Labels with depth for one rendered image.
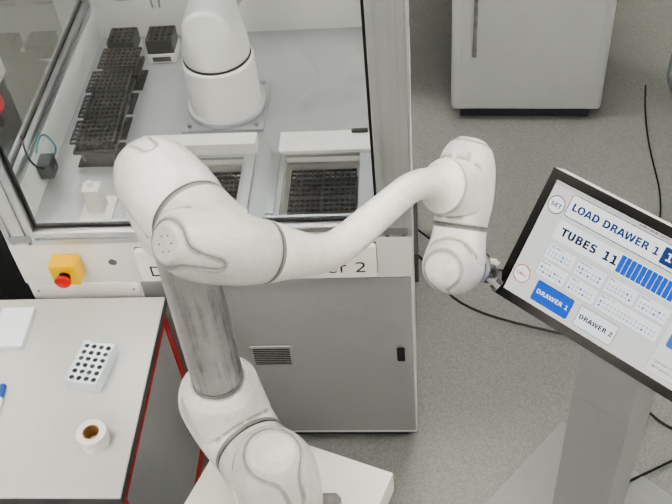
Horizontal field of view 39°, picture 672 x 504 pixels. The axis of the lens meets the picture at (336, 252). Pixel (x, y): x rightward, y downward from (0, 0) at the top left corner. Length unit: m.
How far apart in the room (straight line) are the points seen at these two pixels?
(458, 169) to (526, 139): 2.32
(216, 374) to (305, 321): 0.82
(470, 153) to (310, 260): 0.43
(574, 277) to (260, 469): 0.79
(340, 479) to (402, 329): 0.66
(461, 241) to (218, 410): 0.56
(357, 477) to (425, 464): 0.99
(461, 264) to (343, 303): 0.84
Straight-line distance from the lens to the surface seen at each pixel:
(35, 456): 2.31
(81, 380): 2.35
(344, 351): 2.64
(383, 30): 1.90
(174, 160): 1.44
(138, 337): 2.43
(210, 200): 1.37
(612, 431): 2.43
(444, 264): 1.69
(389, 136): 2.07
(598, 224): 2.05
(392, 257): 2.34
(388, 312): 2.50
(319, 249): 1.47
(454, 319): 3.32
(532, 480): 2.94
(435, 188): 1.67
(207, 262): 1.33
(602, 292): 2.04
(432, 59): 4.46
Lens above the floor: 2.59
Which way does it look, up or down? 47 degrees down
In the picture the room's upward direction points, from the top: 7 degrees counter-clockwise
